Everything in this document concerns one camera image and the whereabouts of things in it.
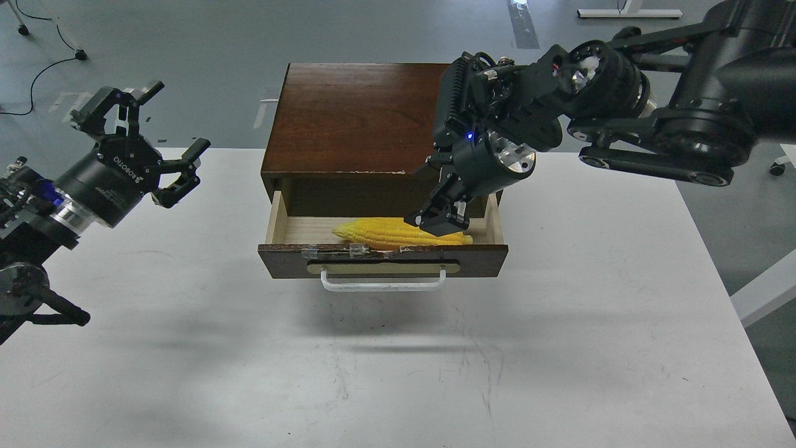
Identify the white desk base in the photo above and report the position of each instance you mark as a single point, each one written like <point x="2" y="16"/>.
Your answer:
<point x="630" y="9"/>

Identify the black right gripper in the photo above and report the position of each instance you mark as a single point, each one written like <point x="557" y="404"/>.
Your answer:
<point x="484" y="163"/>

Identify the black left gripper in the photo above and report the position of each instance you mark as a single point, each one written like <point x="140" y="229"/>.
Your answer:
<point x="110" y="183"/>

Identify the yellow corn cob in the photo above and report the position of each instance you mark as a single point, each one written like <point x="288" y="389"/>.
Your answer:
<point x="389" y="233"/>

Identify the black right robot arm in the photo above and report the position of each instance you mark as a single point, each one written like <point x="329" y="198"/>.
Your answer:
<point x="686" y="104"/>

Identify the dark wooden drawer cabinet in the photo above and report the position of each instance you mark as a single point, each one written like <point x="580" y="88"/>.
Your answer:
<point x="348" y="137"/>

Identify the wooden drawer with white handle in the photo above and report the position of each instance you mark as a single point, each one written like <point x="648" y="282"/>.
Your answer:
<point x="303" y="247"/>

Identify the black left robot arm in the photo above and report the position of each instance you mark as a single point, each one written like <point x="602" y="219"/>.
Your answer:
<point x="40" y="216"/>

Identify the white chair with caster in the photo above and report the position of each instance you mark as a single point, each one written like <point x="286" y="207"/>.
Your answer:
<point x="780" y="165"/>

